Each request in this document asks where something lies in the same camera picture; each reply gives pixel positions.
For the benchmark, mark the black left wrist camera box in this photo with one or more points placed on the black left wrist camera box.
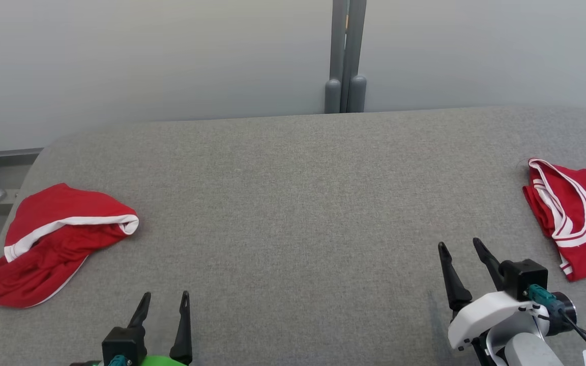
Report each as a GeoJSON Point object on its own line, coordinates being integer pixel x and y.
{"type": "Point", "coordinates": [122, 343]}

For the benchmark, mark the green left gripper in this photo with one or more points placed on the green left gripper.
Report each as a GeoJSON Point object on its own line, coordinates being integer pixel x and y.
{"type": "Point", "coordinates": [163, 361]}

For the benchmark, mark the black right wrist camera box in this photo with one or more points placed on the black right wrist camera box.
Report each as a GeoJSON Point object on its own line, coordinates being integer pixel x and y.
{"type": "Point", "coordinates": [524, 277]}

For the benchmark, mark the grey fabric covered surface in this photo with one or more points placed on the grey fabric covered surface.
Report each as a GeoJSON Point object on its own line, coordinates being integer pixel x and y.
{"type": "Point", "coordinates": [293, 203]}

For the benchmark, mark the red shorts with white trim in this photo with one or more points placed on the red shorts with white trim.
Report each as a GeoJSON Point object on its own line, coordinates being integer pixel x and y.
{"type": "Point", "coordinates": [59, 203]}

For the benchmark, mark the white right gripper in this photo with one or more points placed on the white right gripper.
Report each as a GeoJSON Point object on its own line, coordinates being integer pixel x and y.
{"type": "Point", "coordinates": [486, 317]}

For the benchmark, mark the grey partition post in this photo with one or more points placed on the grey partition post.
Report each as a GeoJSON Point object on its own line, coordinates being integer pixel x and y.
{"type": "Point", "coordinates": [346, 51]}

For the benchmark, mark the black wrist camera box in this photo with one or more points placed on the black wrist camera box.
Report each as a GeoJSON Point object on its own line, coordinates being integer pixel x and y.
{"type": "Point", "coordinates": [122, 343]}
{"type": "Point", "coordinates": [524, 277]}

